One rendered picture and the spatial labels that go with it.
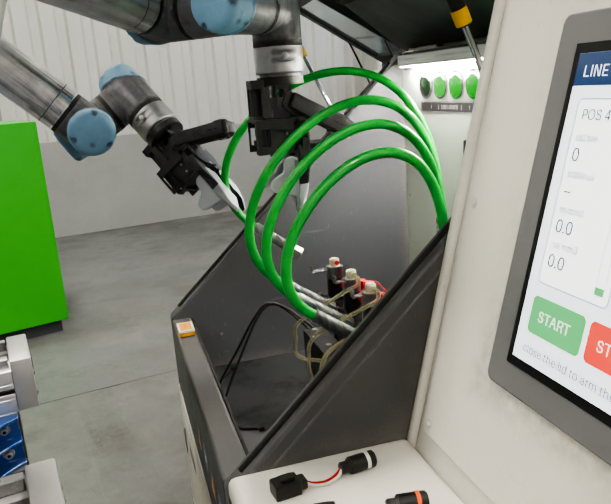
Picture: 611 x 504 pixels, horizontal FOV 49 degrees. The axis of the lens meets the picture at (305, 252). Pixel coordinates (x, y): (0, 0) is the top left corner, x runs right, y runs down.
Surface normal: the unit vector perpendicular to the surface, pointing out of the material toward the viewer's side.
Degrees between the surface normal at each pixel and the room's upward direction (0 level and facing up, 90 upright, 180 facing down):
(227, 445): 0
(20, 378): 90
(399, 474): 0
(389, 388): 90
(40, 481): 0
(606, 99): 76
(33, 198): 90
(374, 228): 90
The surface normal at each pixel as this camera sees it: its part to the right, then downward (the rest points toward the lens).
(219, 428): -0.07, -0.97
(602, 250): -0.95, -0.10
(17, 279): 0.56, 0.16
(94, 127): 0.33, 0.21
